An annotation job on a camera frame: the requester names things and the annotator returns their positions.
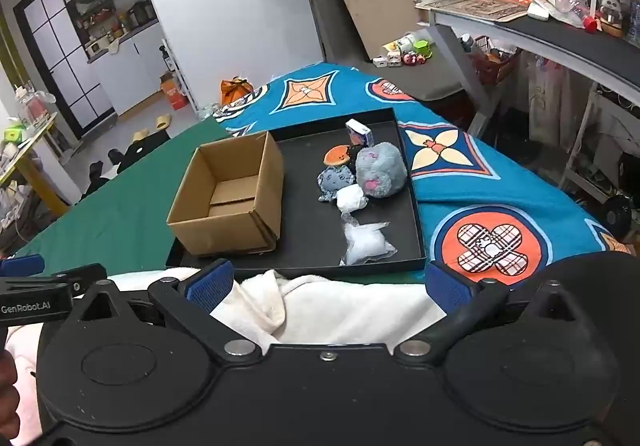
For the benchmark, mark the white-framed black-top desk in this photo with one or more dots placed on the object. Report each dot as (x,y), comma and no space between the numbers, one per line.
(575,45)

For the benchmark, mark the burger plush toy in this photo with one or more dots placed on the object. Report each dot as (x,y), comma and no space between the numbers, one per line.
(336,155)

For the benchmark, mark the white fleece blanket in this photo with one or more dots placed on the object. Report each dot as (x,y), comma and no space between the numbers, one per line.
(325,311)

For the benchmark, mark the panda figure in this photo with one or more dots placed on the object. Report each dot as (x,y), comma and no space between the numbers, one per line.
(612,8)

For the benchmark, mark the brown cardboard box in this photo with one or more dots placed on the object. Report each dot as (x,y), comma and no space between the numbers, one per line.
(220,231)

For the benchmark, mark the red small toys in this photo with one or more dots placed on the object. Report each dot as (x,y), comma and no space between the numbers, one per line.
(414,58)

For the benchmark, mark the yellow side table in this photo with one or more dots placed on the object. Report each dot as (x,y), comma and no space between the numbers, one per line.
(35,165)

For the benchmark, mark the grey fluffy plush ball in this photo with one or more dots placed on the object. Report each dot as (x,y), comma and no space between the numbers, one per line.
(380,165)

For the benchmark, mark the red brown basket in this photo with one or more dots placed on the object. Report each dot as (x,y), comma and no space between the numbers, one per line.
(492,63)

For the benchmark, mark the white packet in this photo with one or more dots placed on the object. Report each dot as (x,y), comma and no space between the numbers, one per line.
(539,11)

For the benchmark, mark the white soft ball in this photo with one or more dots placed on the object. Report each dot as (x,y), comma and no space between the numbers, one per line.
(351,198)

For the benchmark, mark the black grid sliding door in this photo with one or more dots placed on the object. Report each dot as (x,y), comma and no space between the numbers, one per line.
(60,55)

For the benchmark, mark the small white purple carton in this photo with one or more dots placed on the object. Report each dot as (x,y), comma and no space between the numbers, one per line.
(357,129)

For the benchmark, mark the blue denim heart plush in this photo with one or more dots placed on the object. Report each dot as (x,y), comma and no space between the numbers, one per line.
(336,178)

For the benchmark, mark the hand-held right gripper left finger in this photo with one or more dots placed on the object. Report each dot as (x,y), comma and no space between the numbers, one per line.
(210,286)

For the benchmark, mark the green cup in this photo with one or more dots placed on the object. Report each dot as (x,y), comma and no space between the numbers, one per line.
(422,49)

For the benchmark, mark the small white boxes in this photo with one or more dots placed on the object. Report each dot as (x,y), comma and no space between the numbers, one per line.
(386,60)

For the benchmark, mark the black shallow tray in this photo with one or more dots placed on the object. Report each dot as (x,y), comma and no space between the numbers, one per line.
(310,226)

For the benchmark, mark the orange bag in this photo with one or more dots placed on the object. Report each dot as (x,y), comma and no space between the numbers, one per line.
(237,91)

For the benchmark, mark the flat black-edged cardboard lid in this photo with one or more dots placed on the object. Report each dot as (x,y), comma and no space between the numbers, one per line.
(375,0)

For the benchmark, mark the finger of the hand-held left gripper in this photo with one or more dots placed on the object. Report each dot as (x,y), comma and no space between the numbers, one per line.
(20,266)

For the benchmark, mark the brown patterned board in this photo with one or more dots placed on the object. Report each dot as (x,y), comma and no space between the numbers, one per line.
(475,5)

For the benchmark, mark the yellow slipper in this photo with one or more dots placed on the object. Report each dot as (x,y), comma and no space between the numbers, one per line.
(141,133)
(162,120)

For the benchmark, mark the green cloth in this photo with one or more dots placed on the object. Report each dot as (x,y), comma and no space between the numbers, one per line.
(125,206)

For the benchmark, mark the black patched heart plush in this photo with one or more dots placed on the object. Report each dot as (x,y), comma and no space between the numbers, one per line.
(354,156)

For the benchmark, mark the orange cardboard carton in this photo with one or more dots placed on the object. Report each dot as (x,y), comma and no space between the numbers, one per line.
(174,93)

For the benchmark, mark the black floor fan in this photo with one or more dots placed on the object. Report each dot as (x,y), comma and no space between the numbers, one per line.
(617,216)

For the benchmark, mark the clear bag of white stuffing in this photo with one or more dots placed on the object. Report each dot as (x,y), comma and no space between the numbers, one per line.
(365,246)

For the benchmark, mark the person's left hand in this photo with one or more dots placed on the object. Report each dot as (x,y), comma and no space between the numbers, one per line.
(7,391)

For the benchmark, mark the black shoes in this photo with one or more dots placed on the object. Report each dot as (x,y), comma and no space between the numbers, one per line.
(102,168)

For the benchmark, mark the green toy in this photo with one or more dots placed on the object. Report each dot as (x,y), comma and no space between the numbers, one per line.
(14,133)

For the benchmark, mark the blue patterned blanket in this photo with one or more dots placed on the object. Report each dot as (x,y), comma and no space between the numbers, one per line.
(430,206)

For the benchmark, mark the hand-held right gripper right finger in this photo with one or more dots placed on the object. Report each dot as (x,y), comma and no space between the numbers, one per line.
(450,288)

